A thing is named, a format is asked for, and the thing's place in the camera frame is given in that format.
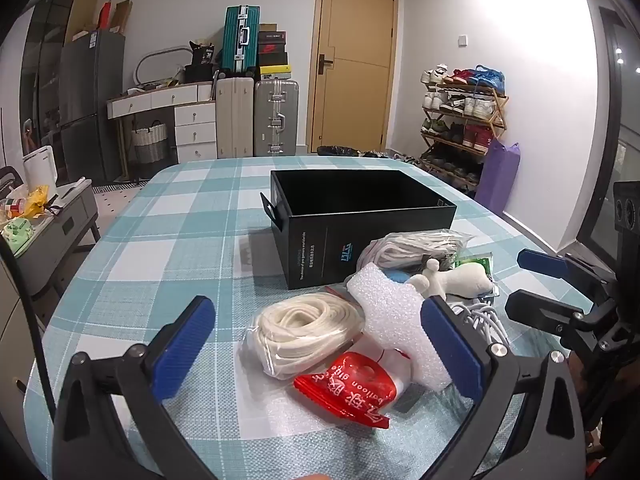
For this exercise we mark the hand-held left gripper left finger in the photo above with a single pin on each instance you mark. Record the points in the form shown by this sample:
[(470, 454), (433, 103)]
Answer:
[(182, 345)]

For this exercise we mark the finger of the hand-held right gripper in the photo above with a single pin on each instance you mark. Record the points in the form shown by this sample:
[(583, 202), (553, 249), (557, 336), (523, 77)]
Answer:
[(530, 305), (537, 260)]

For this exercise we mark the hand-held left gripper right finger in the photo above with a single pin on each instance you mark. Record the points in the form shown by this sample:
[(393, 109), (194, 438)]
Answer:
[(450, 350)]

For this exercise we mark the white plush toy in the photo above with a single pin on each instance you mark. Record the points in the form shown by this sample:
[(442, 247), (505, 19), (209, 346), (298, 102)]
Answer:
[(465, 280)]

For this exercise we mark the white foam sheet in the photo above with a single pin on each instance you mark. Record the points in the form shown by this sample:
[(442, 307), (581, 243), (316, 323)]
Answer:
[(390, 310)]

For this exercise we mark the red balloon glue packet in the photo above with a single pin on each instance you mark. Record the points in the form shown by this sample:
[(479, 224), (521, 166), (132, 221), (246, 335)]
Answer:
[(345, 390)]

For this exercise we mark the black cardboard box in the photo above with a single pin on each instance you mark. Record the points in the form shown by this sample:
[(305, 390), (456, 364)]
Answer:
[(310, 250)]

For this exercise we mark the green packet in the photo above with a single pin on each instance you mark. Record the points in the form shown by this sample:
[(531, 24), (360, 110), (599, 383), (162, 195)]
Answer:
[(476, 261)]

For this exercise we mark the purple bag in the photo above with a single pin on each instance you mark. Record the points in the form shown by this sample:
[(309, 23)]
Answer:
[(497, 180)]

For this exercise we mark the dark glass door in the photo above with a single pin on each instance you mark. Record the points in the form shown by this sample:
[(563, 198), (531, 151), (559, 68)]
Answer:
[(612, 110)]

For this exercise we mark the wooden shoe rack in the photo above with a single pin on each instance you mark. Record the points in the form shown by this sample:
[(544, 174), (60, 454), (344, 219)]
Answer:
[(492, 110)]

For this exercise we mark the grey side table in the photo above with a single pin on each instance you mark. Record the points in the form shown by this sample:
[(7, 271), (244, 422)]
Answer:
[(65, 230)]

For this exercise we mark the patterned floor mat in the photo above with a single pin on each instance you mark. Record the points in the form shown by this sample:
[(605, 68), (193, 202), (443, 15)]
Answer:
[(120, 186)]

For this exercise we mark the shoe rack with shoes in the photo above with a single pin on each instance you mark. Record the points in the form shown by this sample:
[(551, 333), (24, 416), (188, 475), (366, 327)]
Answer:
[(450, 105)]

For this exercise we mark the blue bag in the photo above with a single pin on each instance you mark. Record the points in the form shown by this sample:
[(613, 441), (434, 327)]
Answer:
[(489, 77)]

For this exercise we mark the green packaged item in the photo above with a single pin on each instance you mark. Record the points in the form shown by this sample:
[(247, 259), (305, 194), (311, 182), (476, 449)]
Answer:
[(17, 230)]

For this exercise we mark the yellow plastic bag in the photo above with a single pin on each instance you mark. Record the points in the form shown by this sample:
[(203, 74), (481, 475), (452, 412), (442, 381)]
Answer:
[(36, 202)]

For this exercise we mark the white wicker basket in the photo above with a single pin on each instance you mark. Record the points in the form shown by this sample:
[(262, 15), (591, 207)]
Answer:
[(149, 142)]

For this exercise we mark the white desk with drawers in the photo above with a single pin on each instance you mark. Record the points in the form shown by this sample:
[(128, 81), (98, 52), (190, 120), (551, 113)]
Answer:
[(195, 130)]

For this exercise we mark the white appliance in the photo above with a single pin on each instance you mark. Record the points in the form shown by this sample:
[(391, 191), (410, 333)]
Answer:
[(40, 170)]

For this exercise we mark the dark shoes on floor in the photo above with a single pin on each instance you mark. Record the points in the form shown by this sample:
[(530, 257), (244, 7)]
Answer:
[(340, 150)]

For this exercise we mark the beige suitcase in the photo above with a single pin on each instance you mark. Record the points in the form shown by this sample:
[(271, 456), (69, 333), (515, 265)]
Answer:
[(235, 120)]

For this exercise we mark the silver suitcase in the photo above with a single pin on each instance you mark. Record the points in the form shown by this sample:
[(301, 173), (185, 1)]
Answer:
[(275, 120)]

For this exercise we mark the tan wooden door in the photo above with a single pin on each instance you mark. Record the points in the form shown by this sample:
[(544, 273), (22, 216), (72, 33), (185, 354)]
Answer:
[(350, 85)]

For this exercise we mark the grey refrigerator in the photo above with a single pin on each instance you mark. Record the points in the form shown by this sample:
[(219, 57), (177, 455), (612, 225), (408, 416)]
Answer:
[(90, 100)]

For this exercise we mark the black storage case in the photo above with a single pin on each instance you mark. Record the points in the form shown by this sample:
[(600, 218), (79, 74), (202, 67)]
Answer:
[(201, 73)]

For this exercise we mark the black paper bag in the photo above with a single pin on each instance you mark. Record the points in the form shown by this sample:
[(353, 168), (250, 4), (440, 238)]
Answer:
[(203, 54)]

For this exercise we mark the black red-print shoe box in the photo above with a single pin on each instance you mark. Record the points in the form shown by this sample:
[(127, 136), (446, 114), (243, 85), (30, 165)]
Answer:
[(272, 49)]

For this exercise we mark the teal suitcase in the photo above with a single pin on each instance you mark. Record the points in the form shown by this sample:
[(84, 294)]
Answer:
[(240, 40)]

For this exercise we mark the dark glass cabinet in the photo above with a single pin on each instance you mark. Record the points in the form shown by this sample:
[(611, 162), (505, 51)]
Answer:
[(45, 60)]

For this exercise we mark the brown cardboard shoe box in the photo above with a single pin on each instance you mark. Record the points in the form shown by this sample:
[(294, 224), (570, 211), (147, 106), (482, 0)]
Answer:
[(267, 27)]

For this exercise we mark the small flat cardboard box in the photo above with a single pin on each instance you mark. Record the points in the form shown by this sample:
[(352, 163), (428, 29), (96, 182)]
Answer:
[(121, 15)]

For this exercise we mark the red flat box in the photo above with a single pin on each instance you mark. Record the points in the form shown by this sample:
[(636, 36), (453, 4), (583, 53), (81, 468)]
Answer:
[(105, 16)]

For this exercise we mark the large flat cardboard box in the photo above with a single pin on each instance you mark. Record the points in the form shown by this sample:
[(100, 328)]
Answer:
[(82, 5)]

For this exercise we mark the black padded frame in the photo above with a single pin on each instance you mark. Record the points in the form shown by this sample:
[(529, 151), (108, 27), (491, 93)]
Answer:
[(9, 180)]

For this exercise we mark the grey oval frame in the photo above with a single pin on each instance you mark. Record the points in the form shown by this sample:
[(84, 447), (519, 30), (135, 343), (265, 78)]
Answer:
[(150, 57)]

